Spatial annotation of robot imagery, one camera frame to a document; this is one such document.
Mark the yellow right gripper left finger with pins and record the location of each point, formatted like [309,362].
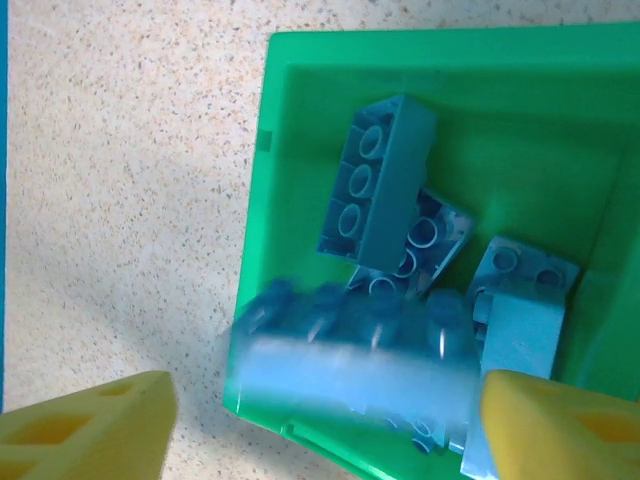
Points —
[85,435]

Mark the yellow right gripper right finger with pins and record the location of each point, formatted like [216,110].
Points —
[565,435]

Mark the blue lego brick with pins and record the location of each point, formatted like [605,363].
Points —
[370,200]
[350,360]
[440,240]
[425,435]
[525,310]

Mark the green plastic bin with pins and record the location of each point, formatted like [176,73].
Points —
[500,125]

